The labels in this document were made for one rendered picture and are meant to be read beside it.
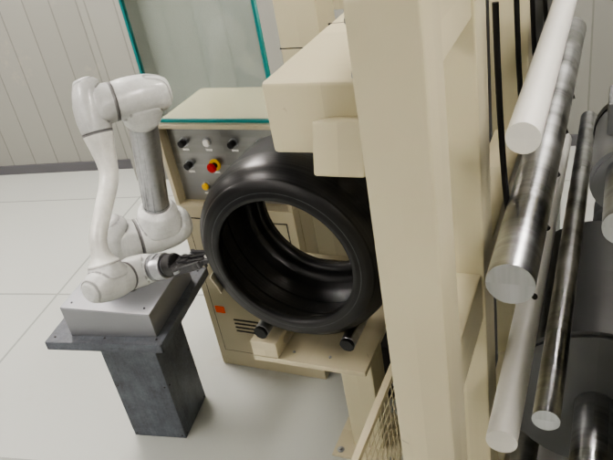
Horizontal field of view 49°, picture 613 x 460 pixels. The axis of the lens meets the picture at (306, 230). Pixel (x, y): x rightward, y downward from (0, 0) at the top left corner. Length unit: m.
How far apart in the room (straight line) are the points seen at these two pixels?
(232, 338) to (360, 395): 0.84
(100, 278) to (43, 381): 1.66
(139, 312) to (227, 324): 0.73
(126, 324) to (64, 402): 1.03
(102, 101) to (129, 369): 1.17
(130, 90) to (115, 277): 0.61
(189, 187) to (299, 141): 1.62
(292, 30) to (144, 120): 0.65
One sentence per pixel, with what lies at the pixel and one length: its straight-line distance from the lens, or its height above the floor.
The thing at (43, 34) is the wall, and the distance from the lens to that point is 5.71.
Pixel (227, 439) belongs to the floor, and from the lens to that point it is 3.07.
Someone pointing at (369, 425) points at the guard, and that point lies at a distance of 1.62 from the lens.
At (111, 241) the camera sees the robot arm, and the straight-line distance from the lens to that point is 2.63.
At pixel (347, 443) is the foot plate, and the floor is 0.01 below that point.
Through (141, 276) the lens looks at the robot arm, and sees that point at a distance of 2.28.
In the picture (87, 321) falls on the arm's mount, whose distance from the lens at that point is 2.73.
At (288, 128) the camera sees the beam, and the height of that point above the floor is 1.69.
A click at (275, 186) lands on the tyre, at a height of 1.42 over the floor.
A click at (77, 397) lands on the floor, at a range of 3.58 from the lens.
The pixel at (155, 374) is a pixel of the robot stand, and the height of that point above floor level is 0.38.
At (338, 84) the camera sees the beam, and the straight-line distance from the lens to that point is 1.26.
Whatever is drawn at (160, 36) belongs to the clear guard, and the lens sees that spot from 2.65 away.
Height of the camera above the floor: 2.19
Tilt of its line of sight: 31 degrees down
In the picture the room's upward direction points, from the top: 11 degrees counter-clockwise
